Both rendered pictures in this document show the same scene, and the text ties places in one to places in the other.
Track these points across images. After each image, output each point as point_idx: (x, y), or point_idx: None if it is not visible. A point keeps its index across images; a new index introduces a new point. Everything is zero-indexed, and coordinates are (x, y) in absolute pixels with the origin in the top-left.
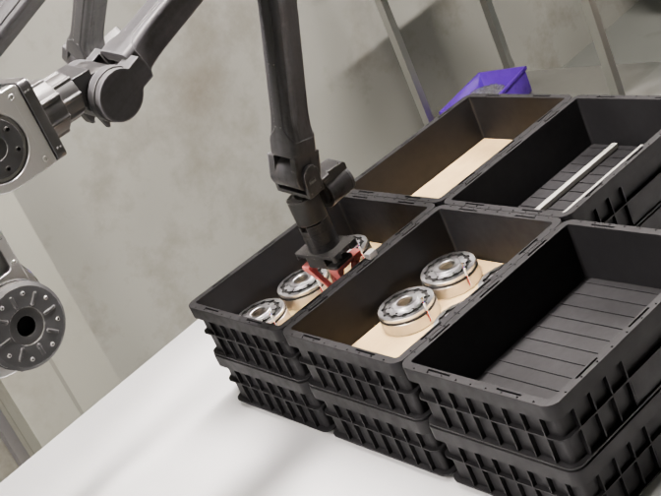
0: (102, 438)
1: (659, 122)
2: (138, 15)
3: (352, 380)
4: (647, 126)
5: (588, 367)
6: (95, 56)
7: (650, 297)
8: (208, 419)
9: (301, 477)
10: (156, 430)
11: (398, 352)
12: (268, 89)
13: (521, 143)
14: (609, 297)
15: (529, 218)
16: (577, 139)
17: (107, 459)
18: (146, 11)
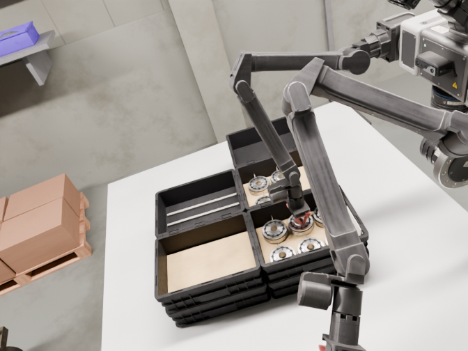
0: (456, 311)
1: (161, 212)
2: (319, 52)
3: None
4: (162, 219)
5: (281, 118)
6: (345, 56)
7: (240, 161)
8: (388, 273)
9: (359, 209)
10: (418, 289)
11: (304, 188)
12: (279, 138)
13: (196, 223)
14: None
15: (239, 175)
16: None
17: (451, 289)
18: (315, 51)
